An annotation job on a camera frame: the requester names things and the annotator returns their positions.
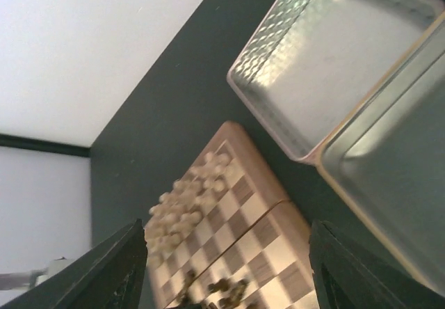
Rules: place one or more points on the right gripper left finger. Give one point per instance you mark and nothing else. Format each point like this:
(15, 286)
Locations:
(108, 276)

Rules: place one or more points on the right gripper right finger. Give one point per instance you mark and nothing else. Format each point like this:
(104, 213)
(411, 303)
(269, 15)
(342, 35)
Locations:
(346, 275)

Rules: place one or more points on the wooden chess board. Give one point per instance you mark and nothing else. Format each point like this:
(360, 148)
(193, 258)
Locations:
(254, 232)

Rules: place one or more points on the row of white chess pieces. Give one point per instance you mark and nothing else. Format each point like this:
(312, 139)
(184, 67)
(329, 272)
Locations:
(180, 211)

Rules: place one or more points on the pile of dark chess pieces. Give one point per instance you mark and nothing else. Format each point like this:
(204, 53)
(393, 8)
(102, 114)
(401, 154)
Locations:
(233, 293)

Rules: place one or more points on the pink rimmed metal tin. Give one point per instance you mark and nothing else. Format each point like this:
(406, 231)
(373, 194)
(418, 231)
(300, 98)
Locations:
(310, 62)

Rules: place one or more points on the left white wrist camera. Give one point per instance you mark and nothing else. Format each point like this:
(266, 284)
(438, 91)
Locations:
(29, 279)

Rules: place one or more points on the left black frame post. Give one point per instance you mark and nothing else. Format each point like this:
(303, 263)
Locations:
(19, 142)

